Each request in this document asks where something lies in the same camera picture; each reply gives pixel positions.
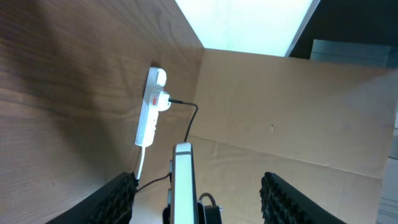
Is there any brown cardboard panel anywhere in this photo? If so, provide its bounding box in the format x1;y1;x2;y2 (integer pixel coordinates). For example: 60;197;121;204
133;50;397;223

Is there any white power strip cord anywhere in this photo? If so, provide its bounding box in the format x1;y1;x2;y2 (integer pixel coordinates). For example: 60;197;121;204
136;146;147;181

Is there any white USB charger adapter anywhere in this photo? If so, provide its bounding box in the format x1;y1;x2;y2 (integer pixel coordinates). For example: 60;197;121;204
149;90;171;111

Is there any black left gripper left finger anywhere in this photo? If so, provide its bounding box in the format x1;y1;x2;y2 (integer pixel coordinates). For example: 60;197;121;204
49;172;138;224

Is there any black smartphone with lit screen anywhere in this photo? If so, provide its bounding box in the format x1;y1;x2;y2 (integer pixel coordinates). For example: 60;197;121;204
169;142;199;224

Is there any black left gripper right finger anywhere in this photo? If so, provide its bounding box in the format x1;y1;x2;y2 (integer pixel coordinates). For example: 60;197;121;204
259;172;345;224

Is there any black charging cable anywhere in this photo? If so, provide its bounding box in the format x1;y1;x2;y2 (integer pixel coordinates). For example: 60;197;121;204
135;98;200;194

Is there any white power strip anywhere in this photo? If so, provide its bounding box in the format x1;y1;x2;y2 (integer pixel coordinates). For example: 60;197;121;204
135;67;167;147

